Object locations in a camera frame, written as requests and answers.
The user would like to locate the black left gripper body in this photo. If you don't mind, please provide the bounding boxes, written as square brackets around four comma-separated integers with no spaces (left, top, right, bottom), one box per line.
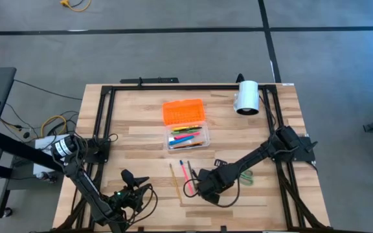
[107,168,139,213]

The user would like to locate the black floor cable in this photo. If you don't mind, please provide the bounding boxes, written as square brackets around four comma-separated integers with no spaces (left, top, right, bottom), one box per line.
[13,78,84,101]

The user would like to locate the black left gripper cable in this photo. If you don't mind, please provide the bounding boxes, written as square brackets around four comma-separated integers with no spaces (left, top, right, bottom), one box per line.
[131,184,159,224]

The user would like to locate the clear box with orange lid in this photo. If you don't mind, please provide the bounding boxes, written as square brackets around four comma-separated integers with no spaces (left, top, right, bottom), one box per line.
[162,98,212,152]

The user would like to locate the white spot lamp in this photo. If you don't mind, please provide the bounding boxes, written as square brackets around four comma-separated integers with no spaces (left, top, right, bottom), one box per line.
[232,73,261,117]

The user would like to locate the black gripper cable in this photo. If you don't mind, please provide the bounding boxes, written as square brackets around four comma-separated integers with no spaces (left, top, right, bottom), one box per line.
[131,184,159,224]
[182,177,241,208]

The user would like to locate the black bar at table edge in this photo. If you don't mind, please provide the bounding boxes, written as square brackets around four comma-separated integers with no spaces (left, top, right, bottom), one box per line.
[120,76,180,85]

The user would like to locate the black lamp cable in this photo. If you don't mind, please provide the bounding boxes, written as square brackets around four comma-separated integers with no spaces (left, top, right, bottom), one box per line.
[258,95,278,130]

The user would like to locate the green-handled scissors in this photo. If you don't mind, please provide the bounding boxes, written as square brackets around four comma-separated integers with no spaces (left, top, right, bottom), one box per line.
[239,169,255,187]

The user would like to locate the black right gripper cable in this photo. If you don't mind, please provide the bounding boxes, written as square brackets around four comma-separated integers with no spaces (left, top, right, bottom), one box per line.
[182,177,241,208]

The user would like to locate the green retractable pen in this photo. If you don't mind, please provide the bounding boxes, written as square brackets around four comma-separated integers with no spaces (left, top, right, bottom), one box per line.
[170,129,201,135]

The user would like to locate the white labelled box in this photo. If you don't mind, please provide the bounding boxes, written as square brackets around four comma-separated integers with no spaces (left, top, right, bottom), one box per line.
[32,135,66,175]

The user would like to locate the plain wooden pencil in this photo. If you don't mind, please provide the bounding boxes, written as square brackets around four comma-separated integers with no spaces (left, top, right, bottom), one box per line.
[168,163,183,204]

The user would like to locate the yellow coiled cable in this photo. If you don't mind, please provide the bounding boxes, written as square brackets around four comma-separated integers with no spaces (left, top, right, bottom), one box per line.
[40,115,68,139]

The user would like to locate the orange pencil with eraser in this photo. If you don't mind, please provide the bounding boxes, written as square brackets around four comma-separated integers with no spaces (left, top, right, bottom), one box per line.
[172,141,205,150]

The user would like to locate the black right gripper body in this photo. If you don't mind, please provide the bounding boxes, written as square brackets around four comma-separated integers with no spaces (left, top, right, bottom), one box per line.
[196,159,236,205]

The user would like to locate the blue marker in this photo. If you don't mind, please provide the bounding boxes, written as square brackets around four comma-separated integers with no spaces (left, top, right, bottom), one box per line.
[168,135,196,146]

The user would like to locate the pink pencil blue end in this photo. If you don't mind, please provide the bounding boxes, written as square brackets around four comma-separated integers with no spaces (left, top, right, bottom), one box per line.
[179,159,196,196]

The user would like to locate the black aluminium table frame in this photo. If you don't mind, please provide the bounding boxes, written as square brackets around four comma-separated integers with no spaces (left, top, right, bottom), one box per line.
[52,83,333,233]

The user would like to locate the yellow floor cable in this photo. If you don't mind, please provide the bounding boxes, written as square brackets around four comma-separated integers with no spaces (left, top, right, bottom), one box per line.
[59,0,93,13]

